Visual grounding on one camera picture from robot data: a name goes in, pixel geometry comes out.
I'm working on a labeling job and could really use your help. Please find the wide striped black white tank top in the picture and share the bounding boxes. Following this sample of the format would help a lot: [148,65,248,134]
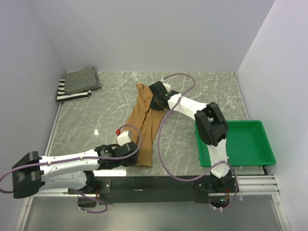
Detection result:
[56,79,92,103]

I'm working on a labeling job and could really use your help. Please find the thin striped black tank top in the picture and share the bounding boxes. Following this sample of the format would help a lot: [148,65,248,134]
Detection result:
[64,66,101,94]

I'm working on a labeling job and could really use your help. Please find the aluminium rail frame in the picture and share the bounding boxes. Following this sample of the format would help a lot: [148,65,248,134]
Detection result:
[13,71,289,231]

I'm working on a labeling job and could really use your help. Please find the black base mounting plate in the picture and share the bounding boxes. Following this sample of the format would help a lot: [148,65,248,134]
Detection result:
[67,175,241,207]

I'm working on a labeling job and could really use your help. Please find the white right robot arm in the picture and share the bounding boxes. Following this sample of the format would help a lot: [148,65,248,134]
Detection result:
[149,81,232,192]

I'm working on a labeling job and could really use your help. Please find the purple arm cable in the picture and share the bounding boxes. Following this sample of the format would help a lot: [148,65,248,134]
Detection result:
[156,73,240,210]
[0,124,142,214]

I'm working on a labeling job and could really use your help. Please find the green plastic bin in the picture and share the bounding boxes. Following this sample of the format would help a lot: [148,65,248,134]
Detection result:
[194,120,276,168]

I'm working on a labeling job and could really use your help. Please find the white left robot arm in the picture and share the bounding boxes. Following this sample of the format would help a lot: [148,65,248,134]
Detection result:
[12,141,139,199]

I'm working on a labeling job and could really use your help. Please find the tan tank top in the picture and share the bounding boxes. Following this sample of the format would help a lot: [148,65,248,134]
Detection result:
[124,83,166,167]

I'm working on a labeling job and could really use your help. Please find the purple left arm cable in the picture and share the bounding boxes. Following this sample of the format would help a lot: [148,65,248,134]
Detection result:
[0,124,142,214]

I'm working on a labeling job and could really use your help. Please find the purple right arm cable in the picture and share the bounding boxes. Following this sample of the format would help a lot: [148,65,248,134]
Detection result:
[156,73,240,210]

